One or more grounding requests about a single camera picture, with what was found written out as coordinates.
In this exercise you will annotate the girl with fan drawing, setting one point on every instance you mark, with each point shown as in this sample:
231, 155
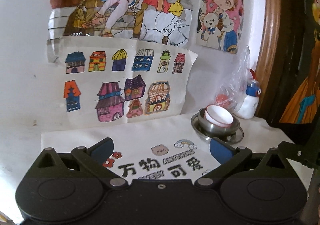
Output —
161, 21

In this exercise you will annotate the white printed table mat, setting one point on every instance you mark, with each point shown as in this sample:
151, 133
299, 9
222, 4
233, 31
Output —
166, 148

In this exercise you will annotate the white bottle blue cap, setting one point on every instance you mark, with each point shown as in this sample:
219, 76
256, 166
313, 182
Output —
251, 98

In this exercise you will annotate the white red-rimmed bowl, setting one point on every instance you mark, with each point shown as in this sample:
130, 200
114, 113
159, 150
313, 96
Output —
218, 116

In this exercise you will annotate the rear steel plate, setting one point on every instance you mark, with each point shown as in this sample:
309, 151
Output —
230, 139

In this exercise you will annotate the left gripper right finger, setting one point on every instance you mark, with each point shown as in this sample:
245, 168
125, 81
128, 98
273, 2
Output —
232, 160

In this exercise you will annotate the deep steel bowl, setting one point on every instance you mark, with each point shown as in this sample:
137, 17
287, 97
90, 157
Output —
214, 130

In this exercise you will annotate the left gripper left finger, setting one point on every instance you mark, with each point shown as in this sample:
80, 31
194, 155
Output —
91, 161

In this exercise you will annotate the person's right hand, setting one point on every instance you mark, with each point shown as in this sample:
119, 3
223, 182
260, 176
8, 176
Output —
310, 213

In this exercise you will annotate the anime girl bear drawing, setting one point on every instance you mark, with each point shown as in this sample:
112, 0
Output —
220, 24

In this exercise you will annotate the orange dress painting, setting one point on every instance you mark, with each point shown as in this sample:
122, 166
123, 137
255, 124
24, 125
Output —
304, 102

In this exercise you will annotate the clear plastic bag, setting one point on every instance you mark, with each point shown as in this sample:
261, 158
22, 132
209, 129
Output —
231, 92

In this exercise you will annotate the houses drawing paper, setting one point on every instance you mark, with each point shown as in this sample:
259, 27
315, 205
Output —
108, 81

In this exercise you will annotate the wooden door frame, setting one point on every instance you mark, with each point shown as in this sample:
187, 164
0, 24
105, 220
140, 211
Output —
269, 61

